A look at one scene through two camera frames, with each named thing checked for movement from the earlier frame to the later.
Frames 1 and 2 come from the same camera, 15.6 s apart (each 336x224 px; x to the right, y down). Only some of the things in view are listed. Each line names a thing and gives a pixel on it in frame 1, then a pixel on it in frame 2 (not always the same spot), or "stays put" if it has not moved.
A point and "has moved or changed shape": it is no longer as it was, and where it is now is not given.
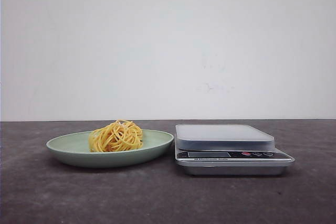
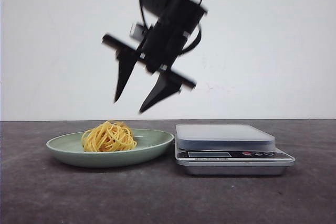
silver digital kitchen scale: x=228 y=149 stays put
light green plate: x=74 y=149 stays put
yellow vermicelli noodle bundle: x=121 y=135 has moved or changed shape
